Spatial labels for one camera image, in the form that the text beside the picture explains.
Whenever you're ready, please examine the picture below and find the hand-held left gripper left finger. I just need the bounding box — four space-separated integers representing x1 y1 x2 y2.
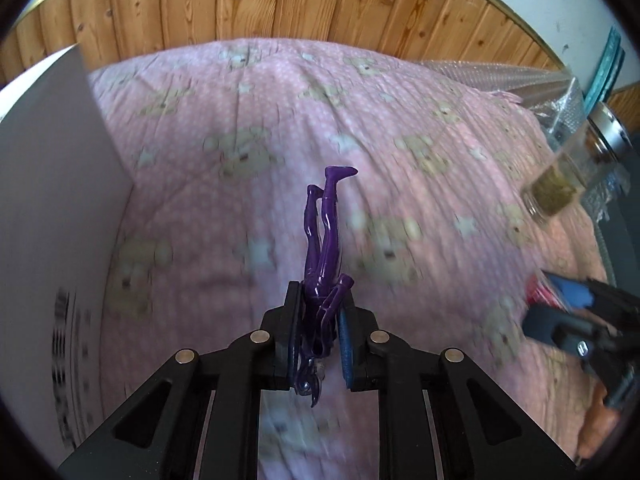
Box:
57 281 307 480

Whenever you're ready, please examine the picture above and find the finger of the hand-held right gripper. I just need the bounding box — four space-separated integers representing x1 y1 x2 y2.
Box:
522 305 633 408
540 270 640 321

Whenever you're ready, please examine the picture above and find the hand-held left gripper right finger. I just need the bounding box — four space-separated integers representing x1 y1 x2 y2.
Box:
337 300 576 480

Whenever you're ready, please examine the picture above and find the red playing card box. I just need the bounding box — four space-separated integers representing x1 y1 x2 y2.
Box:
525 280 566 311

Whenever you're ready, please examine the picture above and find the purple plastic figurine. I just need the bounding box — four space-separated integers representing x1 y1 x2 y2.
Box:
295 166 359 407

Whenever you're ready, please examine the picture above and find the white cardboard box yellow tape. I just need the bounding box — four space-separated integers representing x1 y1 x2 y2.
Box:
0 44 138 461

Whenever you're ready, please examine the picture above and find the person's right forearm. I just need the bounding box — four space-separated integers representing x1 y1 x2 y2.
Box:
577 382 621 463

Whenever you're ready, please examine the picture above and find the grey ribbed strip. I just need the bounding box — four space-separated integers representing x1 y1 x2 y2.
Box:
590 210 616 281

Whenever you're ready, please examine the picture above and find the glass bottle with tea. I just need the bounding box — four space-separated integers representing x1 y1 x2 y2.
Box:
520 102 632 221

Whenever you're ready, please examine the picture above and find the bubble wrap roll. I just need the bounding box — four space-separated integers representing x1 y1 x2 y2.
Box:
415 57 591 161

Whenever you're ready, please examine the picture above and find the teal foam board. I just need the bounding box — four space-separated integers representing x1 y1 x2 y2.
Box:
582 25 626 111

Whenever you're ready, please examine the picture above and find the pink bear print blanket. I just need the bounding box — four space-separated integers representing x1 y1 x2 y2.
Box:
87 40 611 480

